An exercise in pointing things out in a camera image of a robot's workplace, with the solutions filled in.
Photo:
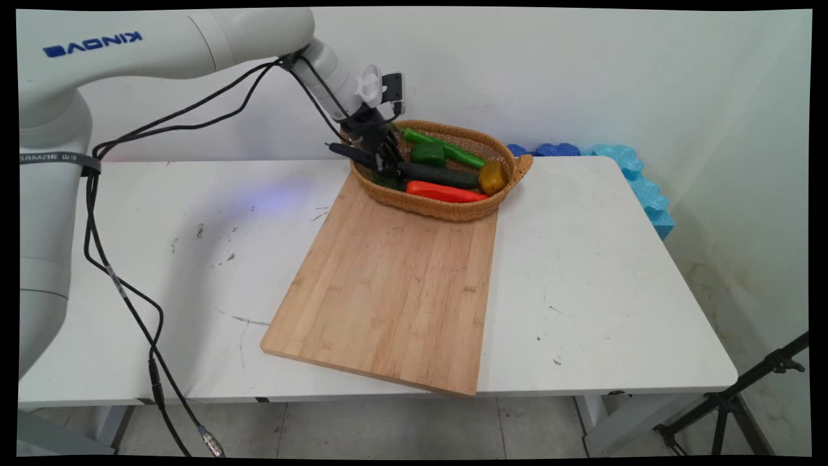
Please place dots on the white round camera mount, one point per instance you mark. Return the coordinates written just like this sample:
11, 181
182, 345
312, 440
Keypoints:
370, 85

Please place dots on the green bell pepper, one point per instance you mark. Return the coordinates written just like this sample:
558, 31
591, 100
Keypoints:
427, 154

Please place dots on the red long pepper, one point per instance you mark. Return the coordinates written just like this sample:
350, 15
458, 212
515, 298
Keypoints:
440, 191

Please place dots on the long light green pepper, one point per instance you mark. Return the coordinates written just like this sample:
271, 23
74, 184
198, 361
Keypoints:
460, 154

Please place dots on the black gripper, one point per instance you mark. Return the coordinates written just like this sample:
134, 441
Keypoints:
369, 129

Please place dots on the yellow potato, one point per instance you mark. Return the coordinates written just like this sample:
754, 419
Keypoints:
493, 177

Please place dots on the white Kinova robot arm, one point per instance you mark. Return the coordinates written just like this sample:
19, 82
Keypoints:
129, 45

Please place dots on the black tripod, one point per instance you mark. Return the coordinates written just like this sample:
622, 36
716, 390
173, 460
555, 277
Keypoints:
728, 404

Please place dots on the light blue foam mat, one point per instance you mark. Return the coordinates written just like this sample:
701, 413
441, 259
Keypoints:
647, 194

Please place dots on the white table leg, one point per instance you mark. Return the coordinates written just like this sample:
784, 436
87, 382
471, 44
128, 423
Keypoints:
113, 427
611, 424

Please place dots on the woven wicker oval basket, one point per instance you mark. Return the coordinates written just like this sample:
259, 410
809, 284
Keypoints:
446, 208

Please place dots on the dark blue foam mat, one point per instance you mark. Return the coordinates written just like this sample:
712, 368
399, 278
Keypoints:
556, 149

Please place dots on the bamboo wooden cutting board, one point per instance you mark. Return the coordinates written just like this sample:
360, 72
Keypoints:
394, 291

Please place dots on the dark green cucumber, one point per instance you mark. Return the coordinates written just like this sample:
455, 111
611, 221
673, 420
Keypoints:
440, 176

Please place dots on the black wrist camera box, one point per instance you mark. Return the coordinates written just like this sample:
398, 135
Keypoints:
392, 90

